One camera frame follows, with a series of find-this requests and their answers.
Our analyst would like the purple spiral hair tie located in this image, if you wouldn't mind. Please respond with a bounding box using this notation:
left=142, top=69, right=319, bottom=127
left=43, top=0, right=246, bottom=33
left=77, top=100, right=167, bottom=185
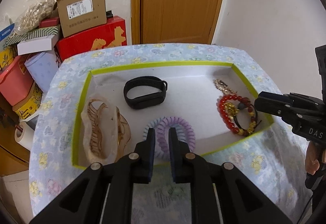
left=155, top=116, right=196, bottom=161

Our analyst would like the light blue spiral hair tie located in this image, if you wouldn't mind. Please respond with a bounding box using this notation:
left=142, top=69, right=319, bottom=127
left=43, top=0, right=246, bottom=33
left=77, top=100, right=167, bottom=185
left=142, top=116, right=184, bottom=143

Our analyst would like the black hair tie teal bead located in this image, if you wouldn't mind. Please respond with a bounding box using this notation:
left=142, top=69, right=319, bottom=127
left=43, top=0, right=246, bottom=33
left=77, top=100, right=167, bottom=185
left=233, top=101, right=262, bottom=135

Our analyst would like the beige translucent hair claw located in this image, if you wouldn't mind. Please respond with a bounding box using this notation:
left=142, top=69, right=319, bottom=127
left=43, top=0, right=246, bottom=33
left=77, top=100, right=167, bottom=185
left=81, top=94, right=131, bottom=165

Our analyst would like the black fitness band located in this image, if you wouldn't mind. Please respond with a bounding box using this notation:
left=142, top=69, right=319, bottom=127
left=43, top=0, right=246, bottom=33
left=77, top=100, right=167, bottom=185
left=123, top=76, right=168, bottom=110

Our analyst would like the red bead bracelet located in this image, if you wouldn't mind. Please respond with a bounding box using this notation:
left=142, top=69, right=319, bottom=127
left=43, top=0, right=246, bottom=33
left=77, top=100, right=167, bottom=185
left=218, top=94, right=258, bottom=137

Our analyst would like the rhinestone gold brooch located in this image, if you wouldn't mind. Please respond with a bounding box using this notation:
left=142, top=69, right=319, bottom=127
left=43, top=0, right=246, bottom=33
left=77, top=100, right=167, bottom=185
left=213, top=79, right=236, bottom=96

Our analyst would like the person's right hand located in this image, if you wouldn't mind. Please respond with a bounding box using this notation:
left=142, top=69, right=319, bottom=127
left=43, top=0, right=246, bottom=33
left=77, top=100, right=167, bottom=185
left=305, top=141, right=325, bottom=175

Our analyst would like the floral blue tablecloth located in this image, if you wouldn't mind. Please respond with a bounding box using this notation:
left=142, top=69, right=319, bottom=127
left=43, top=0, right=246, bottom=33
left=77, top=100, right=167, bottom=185
left=29, top=43, right=312, bottom=222

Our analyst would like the yellow-green shallow box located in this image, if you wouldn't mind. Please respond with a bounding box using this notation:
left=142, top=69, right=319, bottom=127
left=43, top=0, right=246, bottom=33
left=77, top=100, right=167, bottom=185
left=71, top=61, right=259, bottom=169

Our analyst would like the tape roll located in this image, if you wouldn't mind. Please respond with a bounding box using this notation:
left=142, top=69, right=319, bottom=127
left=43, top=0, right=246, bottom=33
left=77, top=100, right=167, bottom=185
left=14, top=121, right=34, bottom=151

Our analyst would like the red gift box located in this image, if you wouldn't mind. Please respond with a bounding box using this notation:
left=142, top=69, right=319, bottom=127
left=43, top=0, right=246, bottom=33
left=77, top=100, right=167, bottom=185
left=56, top=16, right=127, bottom=61

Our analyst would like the lavender round container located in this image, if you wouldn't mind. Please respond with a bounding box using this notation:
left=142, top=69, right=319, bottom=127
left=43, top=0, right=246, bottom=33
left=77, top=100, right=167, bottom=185
left=24, top=50, right=61, bottom=93

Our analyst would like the pink plastic bin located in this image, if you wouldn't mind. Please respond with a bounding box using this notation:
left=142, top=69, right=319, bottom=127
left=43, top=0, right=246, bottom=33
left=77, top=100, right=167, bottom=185
left=0, top=55, right=34, bottom=106

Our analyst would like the white flat box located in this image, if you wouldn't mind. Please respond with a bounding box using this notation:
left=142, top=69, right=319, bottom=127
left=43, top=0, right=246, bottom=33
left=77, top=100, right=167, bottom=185
left=17, top=34, right=59, bottom=55

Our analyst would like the green striped box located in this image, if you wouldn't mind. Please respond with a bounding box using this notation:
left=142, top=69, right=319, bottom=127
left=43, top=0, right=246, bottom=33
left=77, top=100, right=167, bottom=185
left=4, top=25, right=60, bottom=46

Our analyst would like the brown cardboard box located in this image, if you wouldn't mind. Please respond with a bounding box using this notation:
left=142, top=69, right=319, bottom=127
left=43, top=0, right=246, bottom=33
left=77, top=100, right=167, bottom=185
left=56, top=0, right=107, bottom=38

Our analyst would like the small dark red box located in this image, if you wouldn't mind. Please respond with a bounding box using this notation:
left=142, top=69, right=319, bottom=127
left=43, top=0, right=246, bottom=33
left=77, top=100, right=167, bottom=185
left=39, top=17, right=60, bottom=28

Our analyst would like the yellow patterned box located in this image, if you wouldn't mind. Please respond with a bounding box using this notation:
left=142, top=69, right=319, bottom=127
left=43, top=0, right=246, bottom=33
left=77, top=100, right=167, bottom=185
left=0, top=45, right=18, bottom=72

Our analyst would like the bag of nuts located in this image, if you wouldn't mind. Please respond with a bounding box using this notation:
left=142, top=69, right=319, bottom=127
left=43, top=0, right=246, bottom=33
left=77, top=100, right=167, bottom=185
left=13, top=0, right=56, bottom=35

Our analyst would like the white blue carton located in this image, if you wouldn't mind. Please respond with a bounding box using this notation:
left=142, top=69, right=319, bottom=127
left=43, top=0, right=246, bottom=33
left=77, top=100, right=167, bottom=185
left=0, top=23, right=14, bottom=41

